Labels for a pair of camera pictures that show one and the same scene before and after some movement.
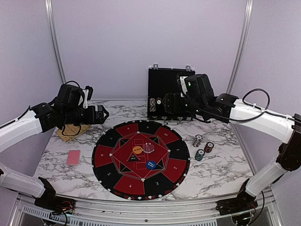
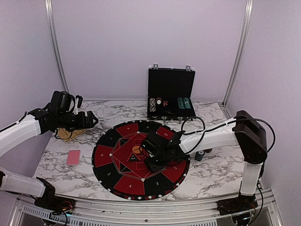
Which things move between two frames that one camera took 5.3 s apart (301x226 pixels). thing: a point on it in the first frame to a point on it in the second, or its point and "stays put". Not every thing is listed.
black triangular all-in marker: [133, 158] stays put
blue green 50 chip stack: [199, 155] stays put
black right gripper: [168, 98] to [153, 167]
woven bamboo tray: [68, 132] stays put
